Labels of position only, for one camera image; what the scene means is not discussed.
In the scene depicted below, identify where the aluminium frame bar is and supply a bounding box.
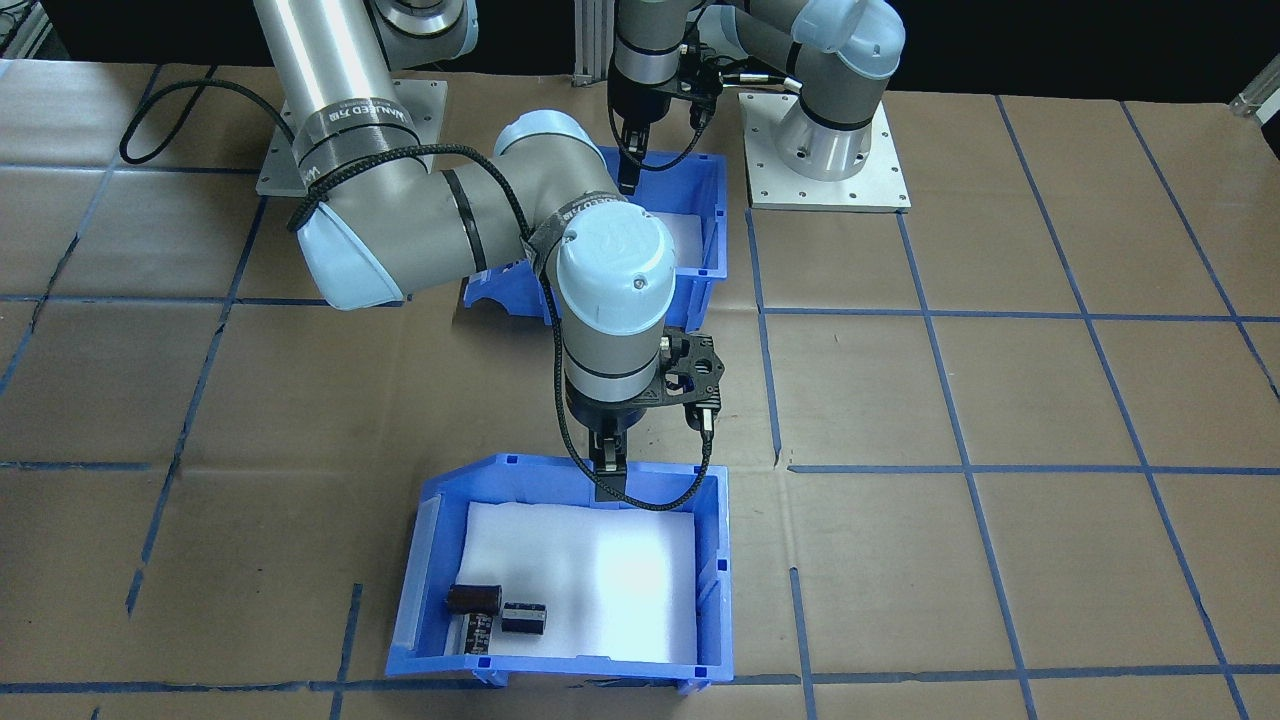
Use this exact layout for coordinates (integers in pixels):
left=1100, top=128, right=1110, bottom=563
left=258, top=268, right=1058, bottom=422
left=0, top=0, right=53, bottom=61
left=1230, top=80, right=1280, bottom=123
left=572, top=0, right=614, bottom=87

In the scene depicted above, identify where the white foam liner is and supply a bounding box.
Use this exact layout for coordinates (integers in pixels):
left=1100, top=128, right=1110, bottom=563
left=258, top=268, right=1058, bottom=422
left=452, top=502, right=701, bottom=666
left=640, top=210, right=707, bottom=273

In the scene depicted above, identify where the blue plastic storage bin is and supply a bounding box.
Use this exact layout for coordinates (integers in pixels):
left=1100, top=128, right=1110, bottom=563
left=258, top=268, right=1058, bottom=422
left=462, top=148, right=730, bottom=321
left=385, top=452, right=736, bottom=696

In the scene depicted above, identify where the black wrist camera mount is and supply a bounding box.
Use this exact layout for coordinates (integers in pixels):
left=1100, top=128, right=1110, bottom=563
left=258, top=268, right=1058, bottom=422
left=675, top=55, right=727, bottom=133
left=655, top=328, right=724, bottom=437

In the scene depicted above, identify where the white square base plate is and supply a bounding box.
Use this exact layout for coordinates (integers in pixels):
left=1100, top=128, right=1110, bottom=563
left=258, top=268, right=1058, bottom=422
left=738, top=92, right=913, bottom=213
left=255, top=80, right=450, bottom=198

